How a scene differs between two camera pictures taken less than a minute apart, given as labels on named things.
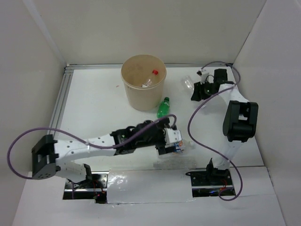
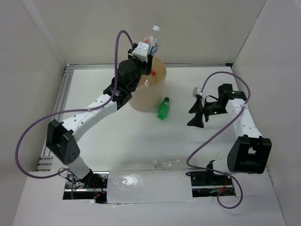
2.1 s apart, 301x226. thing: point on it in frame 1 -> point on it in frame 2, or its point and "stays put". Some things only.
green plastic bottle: [163, 109] stays put
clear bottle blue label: [184, 147] -> [153, 40]
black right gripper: [198, 91] -> [197, 121]
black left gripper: [161, 125] -> [147, 65]
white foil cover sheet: [146, 186] stays put
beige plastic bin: [144, 76] stays put
